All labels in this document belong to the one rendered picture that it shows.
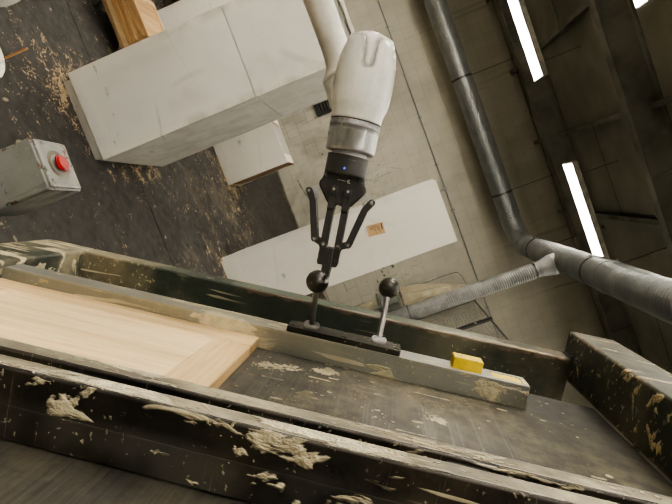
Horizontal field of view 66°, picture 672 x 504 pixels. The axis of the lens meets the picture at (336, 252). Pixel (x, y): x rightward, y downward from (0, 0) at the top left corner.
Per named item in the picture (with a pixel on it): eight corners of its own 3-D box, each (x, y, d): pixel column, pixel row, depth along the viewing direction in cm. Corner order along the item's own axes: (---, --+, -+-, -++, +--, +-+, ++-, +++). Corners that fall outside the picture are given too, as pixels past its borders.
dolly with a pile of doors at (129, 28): (124, 17, 452) (155, 3, 448) (146, 74, 456) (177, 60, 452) (84, -10, 391) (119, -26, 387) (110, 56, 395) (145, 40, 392)
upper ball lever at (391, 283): (365, 348, 91) (379, 280, 97) (386, 353, 91) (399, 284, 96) (367, 343, 88) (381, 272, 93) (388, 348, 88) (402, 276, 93)
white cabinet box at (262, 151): (221, 140, 620) (276, 118, 611) (239, 185, 624) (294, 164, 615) (209, 136, 575) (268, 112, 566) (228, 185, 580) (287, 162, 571)
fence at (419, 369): (18, 284, 99) (21, 263, 98) (517, 398, 91) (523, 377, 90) (-1, 287, 94) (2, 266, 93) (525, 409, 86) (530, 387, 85)
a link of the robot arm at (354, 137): (333, 122, 96) (327, 154, 97) (327, 113, 87) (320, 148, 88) (381, 131, 95) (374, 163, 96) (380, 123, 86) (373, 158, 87)
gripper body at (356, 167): (373, 161, 95) (362, 211, 96) (328, 152, 96) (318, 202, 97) (371, 157, 88) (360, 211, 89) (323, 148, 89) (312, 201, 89)
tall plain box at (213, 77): (128, 98, 399) (338, 8, 377) (157, 172, 403) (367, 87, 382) (55, 72, 310) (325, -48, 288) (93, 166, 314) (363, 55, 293)
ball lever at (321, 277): (303, 322, 93) (309, 263, 85) (323, 327, 93) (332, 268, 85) (297, 336, 90) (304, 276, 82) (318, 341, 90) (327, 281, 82)
